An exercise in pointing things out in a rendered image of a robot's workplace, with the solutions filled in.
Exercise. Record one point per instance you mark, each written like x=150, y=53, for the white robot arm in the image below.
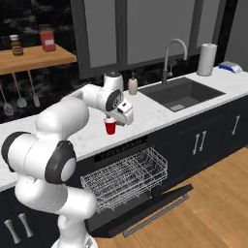
x=61, y=122

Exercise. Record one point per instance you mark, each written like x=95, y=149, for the hanging metal spoon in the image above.
x=21, y=102

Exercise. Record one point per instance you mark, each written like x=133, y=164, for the wooden wall shelf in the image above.
x=35, y=58

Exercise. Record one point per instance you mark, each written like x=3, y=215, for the red plastic cup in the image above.
x=110, y=128

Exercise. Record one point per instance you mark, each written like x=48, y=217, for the dark grey sink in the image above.
x=180, y=92

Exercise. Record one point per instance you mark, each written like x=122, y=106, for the grey framed window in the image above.
x=122, y=32

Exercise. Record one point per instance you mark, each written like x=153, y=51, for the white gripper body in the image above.
x=126, y=117

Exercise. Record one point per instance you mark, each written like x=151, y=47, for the silver curved tap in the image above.
x=165, y=61

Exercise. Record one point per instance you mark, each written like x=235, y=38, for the brown glass jar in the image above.
x=16, y=46

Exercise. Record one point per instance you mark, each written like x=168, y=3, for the white paper towel roll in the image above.
x=207, y=59

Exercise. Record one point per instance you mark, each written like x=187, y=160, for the hanging slotted spatula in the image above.
x=7, y=109

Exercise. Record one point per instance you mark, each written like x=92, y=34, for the black dishwasher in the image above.
x=122, y=149

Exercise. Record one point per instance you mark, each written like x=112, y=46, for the beige soap dispenser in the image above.
x=132, y=86

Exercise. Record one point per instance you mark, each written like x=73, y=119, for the black dishwasher door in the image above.
x=151, y=206

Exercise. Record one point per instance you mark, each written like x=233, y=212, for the blue and white sponge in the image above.
x=231, y=67

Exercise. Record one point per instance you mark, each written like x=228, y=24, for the hanging metal spatula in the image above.
x=36, y=100

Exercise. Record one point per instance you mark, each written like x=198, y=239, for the red jar with label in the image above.
x=47, y=41

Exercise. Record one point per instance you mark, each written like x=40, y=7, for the dark cupboard door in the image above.
x=237, y=126
x=180, y=155
x=213, y=139
x=6, y=226
x=38, y=226

